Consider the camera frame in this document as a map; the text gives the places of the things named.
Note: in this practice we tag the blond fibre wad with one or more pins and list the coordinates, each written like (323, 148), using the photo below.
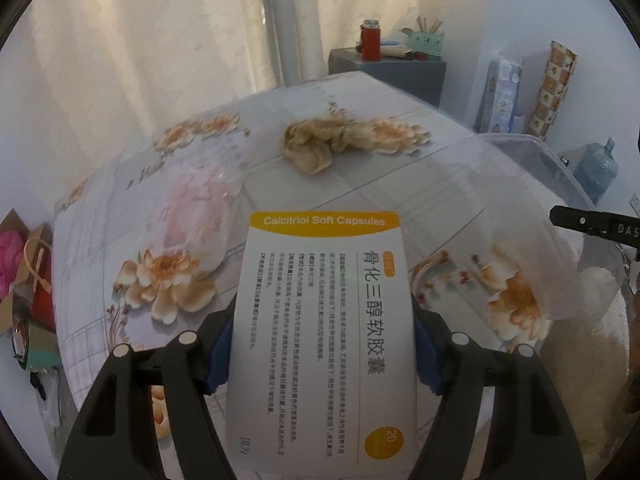
(320, 142)

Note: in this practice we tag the kraft paper bag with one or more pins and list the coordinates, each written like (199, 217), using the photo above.
(35, 270)

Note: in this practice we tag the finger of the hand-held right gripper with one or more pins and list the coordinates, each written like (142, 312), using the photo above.
(580, 221)

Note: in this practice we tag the cardboard box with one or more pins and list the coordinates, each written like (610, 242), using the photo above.
(10, 220)

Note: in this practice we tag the pink fluffy item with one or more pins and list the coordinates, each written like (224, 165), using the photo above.
(10, 265)

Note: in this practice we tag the blue white carton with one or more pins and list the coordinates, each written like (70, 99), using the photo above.
(499, 95)

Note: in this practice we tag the clear plastic wrapper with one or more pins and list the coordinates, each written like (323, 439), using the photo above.
(205, 215)

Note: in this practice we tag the green chopstick holder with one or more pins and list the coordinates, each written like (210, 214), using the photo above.
(426, 45)

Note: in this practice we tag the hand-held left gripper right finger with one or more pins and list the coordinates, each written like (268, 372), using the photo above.
(427, 360)

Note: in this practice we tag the red bottle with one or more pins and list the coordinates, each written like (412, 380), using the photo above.
(371, 42)

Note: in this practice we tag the blue water jug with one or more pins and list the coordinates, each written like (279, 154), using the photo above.
(596, 170)

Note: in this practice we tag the grey pole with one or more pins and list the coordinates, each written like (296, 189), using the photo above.
(290, 20)

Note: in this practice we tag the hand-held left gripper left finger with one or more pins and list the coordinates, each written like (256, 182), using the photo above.
(220, 365)

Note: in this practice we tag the white orange medicine box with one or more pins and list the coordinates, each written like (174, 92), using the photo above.
(320, 335)

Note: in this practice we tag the teal box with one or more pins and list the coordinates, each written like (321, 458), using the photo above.
(42, 352)

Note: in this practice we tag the grey cabinet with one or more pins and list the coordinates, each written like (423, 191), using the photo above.
(390, 75)

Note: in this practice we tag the bunch of wooden chopsticks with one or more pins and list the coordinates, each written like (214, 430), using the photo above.
(429, 25)

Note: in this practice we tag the orange patterned roll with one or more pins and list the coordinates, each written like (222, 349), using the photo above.
(552, 90)

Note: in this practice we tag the floral tablecloth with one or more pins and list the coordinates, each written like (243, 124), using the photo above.
(360, 190)

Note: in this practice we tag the blue white packet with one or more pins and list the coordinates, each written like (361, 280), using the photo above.
(396, 47)

